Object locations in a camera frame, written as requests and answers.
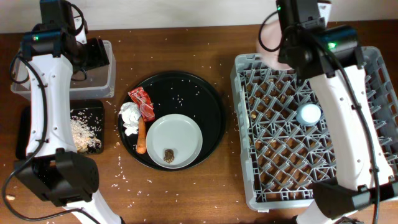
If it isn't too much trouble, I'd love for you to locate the rice and food waste pile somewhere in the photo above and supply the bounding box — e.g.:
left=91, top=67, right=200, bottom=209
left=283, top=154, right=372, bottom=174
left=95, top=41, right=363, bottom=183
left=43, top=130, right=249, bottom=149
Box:
left=71, top=118, right=102, bottom=154

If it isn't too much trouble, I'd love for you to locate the light blue plastic cup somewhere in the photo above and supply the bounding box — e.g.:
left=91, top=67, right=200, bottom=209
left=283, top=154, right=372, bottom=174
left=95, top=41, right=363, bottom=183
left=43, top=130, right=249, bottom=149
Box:
left=296, top=104, right=322, bottom=126

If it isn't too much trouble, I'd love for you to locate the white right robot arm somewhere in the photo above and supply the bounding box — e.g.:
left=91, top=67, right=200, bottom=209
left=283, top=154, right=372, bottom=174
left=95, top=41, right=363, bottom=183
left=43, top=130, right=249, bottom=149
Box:
left=276, top=0, right=397, bottom=223

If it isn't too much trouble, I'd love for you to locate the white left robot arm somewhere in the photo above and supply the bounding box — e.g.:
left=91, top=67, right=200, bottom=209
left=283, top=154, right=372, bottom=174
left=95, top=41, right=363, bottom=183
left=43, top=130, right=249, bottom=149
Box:
left=12, top=0, right=123, bottom=223

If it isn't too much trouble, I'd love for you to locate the grey dishwasher rack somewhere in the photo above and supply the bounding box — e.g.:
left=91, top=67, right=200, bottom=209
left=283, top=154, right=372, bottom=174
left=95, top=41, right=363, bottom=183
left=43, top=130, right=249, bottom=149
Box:
left=231, top=47, right=397, bottom=212

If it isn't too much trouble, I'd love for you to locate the clear plastic bin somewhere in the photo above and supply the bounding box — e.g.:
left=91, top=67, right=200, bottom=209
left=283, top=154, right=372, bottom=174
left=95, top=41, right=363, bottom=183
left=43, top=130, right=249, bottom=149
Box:
left=11, top=39, right=116, bottom=105

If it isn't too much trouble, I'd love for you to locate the black rectangular tray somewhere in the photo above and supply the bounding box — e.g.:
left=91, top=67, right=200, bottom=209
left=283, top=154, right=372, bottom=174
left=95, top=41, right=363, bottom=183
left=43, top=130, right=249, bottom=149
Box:
left=16, top=100, right=104, bottom=159

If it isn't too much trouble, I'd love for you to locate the red snack wrapper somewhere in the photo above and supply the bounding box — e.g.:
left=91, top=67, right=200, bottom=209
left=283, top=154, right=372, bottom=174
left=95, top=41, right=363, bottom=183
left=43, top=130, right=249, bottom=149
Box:
left=128, top=86, right=155, bottom=122

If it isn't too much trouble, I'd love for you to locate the crumpled white tissue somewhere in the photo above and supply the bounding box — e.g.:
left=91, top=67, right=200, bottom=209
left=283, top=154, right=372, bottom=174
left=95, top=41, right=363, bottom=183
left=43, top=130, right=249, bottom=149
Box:
left=119, top=102, right=141, bottom=136

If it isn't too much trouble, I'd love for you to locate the orange carrot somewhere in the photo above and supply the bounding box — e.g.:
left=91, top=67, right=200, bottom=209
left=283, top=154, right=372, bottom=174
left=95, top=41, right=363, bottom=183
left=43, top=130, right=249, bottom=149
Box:
left=136, top=117, right=146, bottom=154

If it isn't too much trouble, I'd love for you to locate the round black tray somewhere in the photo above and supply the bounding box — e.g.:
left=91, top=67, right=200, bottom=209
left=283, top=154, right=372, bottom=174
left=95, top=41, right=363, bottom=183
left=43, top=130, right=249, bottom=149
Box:
left=133, top=71, right=226, bottom=169

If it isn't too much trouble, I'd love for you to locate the grey round plate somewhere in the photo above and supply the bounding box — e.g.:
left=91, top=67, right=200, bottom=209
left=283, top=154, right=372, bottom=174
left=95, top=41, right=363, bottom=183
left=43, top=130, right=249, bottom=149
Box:
left=146, top=114, right=203, bottom=169

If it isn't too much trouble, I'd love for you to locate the brown food scrap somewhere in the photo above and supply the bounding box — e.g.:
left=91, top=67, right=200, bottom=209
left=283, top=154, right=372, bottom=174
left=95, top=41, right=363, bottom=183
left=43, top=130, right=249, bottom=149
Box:
left=164, top=149, right=175, bottom=164

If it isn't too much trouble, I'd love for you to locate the peanut on table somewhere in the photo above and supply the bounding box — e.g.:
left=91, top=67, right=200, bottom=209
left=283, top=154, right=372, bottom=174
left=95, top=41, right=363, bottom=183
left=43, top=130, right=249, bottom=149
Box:
left=6, top=195, right=15, bottom=200

